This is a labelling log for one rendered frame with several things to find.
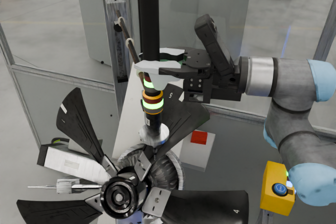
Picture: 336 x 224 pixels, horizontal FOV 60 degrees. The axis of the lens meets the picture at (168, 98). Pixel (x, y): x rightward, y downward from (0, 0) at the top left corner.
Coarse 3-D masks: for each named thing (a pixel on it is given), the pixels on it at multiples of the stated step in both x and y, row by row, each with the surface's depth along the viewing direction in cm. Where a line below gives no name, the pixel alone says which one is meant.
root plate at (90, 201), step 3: (96, 195) 87; (99, 195) 87; (90, 198) 87; (93, 198) 88; (96, 198) 88; (99, 198) 88; (87, 201) 88; (90, 201) 88; (93, 201) 89; (99, 201) 89; (90, 204) 89; (93, 204) 90; (96, 204) 90; (93, 207) 90; (96, 207) 91; (99, 207) 91; (99, 210) 92; (102, 210) 93
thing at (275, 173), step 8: (272, 168) 109; (280, 168) 109; (264, 176) 110; (272, 176) 106; (280, 176) 106; (264, 184) 105; (272, 184) 103; (264, 192) 101; (272, 192) 101; (264, 200) 102; (272, 200) 101; (280, 200) 99; (288, 200) 98; (264, 208) 105; (272, 208) 103; (280, 208) 102; (288, 208) 100
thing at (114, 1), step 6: (108, 0) 107; (114, 0) 107; (120, 0) 107; (108, 6) 106; (114, 6) 106; (120, 6) 107; (108, 12) 107; (114, 12) 108; (120, 12) 108; (126, 12) 109; (108, 18) 109; (114, 18) 109; (126, 18) 110
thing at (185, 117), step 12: (168, 84) 90; (168, 108) 87; (180, 108) 83; (192, 108) 81; (204, 108) 79; (168, 120) 84; (180, 120) 81; (192, 120) 79; (204, 120) 77; (180, 132) 80; (144, 144) 91; (168, 144) 81; (156, 156) 82
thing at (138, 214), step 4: (136, 212) 88; (140, 212) 89; (132, 216) 88; (136, 216) 88; (140, 216) 89; (116, 220) 85; (120, 220) 85; (124, 220) 86; (128, 220) 87; (132, 220) 88; (136, 220) 88; (140, 220) 89
